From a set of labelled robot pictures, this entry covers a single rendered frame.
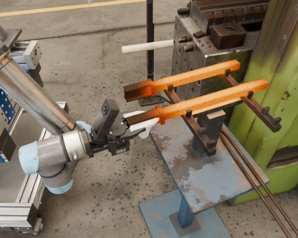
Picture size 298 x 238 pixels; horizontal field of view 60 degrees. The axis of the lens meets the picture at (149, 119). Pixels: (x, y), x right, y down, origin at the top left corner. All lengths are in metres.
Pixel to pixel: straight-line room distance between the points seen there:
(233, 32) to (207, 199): 0.65
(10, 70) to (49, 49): 2.27
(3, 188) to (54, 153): 1.00
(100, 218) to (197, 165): 0.85
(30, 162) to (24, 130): 1.19
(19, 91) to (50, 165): 0.21
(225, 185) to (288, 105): 0.38
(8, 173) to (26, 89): 1.00
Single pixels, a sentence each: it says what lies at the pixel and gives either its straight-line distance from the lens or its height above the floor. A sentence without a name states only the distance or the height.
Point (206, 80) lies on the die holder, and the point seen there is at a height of 0.78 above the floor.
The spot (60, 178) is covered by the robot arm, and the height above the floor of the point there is 0.88.
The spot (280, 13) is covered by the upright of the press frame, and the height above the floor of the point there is 1.10.
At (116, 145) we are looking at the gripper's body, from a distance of 0.71.
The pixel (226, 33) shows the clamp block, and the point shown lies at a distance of 1.11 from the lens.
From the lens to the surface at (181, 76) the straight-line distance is 0.85.
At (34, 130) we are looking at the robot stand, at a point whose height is 0.21.
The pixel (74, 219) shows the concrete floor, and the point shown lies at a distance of 1.67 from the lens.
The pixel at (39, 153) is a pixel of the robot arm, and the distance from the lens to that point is 0.68.
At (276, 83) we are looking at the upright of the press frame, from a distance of 1.08.
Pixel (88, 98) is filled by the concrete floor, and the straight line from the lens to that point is 2.27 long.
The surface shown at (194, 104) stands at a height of 0.98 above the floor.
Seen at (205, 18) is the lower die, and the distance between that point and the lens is 1.20.
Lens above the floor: 1.49
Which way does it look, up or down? 47 degrees down
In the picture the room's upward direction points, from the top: straight up
